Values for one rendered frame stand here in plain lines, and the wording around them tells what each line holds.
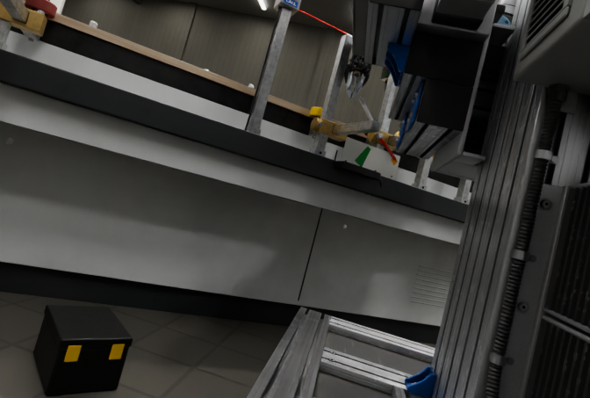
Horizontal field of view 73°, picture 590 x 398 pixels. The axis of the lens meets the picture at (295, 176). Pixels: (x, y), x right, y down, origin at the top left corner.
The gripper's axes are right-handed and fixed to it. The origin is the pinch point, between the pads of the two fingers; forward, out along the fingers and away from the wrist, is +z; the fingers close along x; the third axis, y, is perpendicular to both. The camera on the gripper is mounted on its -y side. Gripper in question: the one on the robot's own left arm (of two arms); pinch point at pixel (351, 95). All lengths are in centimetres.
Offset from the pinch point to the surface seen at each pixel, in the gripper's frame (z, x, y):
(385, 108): -1.7, 15.6, -10.7
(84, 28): 6, -91, 13
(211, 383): 94, -20, 35
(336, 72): -6.9, -7.2, -0.8
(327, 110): 7.4, -6.8, -0.8
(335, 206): 40.2, 5.7, -7.7
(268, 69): 1.8, -30.4, 9.2
